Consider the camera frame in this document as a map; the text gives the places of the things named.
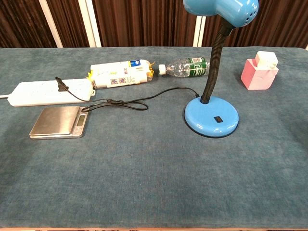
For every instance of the thin white frame post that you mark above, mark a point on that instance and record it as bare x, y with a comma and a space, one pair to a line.
50, 24

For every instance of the blue desk lamp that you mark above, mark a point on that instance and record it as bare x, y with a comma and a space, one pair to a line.
211, 115

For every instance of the white block in holder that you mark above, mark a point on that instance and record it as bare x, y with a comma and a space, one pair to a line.
264, 59

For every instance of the white yellow snack package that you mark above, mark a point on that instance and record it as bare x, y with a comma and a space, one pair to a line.
115, 74

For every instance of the pink box holder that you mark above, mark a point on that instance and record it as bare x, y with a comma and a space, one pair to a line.
255, 79

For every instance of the clear green-label water bottle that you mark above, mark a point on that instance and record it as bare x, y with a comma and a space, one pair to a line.
183, 68

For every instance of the brown vertical curtain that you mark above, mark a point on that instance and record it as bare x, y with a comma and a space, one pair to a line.
144, 21

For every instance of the silver digital kitchen scale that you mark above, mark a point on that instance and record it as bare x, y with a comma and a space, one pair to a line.
55, 119

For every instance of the blue table cloth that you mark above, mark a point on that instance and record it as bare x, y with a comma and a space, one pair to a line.
144, 168

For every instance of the wide white frame post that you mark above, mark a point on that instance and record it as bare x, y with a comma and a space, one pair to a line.
89, 24

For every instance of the white power strip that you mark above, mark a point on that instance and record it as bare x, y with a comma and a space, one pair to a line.
36, 93

